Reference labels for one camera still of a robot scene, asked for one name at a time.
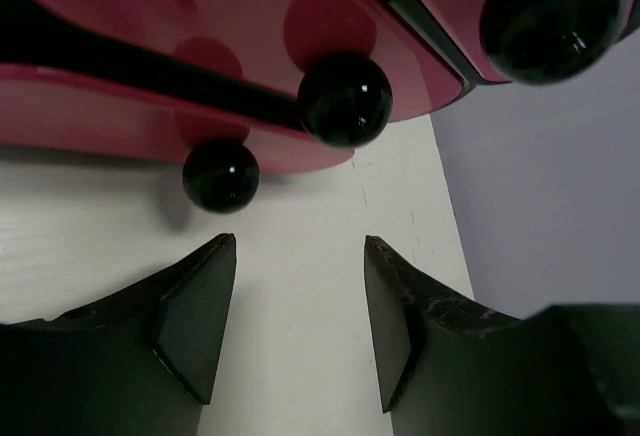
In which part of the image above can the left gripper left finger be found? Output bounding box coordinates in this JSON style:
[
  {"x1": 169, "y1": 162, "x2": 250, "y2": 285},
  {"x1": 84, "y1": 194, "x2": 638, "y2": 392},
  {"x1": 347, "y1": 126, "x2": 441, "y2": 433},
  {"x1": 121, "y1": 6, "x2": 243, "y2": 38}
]
[{"x1": 1, "y1": 233, "x2": 236, "y2": 435}]

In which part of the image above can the black drawer cabinet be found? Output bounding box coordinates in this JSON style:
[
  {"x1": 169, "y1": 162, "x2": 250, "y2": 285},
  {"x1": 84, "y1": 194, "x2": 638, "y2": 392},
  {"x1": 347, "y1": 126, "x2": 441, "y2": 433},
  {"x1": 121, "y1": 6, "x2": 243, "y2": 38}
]
[{"x1": 0, "y1": 0, "x2": 481, "y2": 142}]

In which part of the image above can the pink drawer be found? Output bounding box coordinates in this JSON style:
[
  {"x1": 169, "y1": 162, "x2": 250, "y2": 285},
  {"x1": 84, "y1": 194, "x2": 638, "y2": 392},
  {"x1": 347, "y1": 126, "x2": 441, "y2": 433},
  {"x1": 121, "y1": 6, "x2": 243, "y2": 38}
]
[
  {"x1": 1, "y1": 63, "x2": 354, "y2": 213},
  {"x1": 421, "y1": 0, "x2": 633, "y2": 85},
  {"x1": 0, "y1": 0, "x2": 471, "y2": 149}
]

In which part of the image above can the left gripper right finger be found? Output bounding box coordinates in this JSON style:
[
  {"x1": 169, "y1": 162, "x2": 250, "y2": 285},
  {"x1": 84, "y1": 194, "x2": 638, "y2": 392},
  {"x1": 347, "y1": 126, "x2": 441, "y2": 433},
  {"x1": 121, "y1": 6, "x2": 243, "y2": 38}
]
[{"x1": 364, "y1": 236, "x2": 639, "y2": 435}]

